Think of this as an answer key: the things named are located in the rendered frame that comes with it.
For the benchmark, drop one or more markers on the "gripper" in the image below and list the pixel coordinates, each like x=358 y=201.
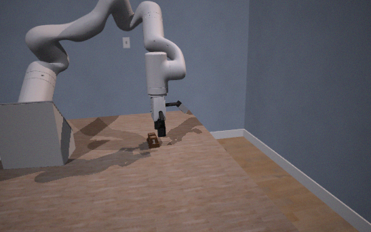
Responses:
x=158 y=113

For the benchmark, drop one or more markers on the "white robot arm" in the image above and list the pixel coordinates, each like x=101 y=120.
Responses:
x=40 y=78

